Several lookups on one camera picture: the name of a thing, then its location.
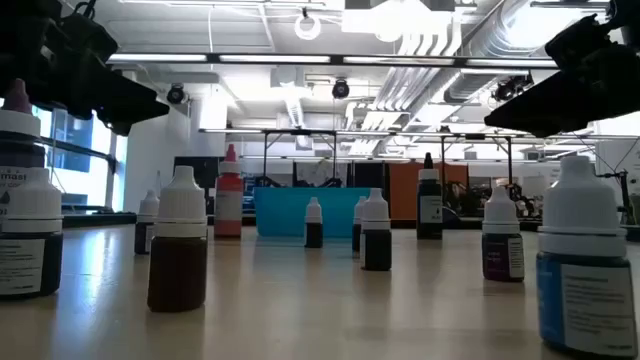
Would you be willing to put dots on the silver ventilation duct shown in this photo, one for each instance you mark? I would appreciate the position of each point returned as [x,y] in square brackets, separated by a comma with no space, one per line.
[495,30]

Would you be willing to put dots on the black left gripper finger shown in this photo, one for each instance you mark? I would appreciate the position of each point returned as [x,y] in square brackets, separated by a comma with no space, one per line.
[117,125]
[135,102]

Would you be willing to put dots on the small brown food coloring bottle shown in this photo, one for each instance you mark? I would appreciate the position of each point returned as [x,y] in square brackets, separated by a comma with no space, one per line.
[177,270]

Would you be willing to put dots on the orange wall panel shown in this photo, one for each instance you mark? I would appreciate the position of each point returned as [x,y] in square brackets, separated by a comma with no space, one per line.
[402,195]

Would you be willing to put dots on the large purple-tipped food coloring bottle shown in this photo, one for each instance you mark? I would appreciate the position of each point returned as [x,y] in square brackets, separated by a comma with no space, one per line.
[20,125]

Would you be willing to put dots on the large window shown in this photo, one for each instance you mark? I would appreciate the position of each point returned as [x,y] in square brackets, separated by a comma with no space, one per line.
[75,165]

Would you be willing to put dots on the black ceiling spotlight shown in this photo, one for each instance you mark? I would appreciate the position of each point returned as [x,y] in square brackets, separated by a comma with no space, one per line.
[340,90]
[507,90]
[176,95]

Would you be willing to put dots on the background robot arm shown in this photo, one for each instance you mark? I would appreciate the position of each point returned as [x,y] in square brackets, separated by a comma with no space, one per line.
[625,200]

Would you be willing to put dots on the black background station frame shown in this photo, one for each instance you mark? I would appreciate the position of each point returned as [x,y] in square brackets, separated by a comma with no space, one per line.
[265,165]
[509,160]

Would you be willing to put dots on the large red food coloring bottle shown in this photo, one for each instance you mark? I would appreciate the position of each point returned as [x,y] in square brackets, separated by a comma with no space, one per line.
[229,195]

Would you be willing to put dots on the black wall panel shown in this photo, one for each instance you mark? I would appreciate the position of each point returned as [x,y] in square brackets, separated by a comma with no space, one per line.
[200,175]

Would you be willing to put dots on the small dark food coloring bottle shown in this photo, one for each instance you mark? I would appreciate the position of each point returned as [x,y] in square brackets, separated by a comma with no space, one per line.
[376,250]
[30,215]
[356,235]
[314,235]

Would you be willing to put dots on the teal plastic bin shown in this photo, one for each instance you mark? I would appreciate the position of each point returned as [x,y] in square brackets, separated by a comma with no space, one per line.
[285,210]

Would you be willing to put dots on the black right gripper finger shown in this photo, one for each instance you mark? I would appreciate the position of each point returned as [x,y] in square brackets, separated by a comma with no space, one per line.
[575,128]
[575,100]

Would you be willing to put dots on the long linear ceiling light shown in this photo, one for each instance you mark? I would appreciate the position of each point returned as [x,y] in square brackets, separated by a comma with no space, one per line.
[275,58]
[300,131]

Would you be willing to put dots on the small purple food coloring bottle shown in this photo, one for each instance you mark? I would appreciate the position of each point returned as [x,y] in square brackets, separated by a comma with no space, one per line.
[495,260]
[148,207]

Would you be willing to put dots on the large black food coloring bottle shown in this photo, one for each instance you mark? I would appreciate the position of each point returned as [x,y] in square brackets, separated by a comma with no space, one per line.
[429,220]

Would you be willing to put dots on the black aluminium table frame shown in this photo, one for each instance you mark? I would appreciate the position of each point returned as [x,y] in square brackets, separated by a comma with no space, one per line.
[95,220]

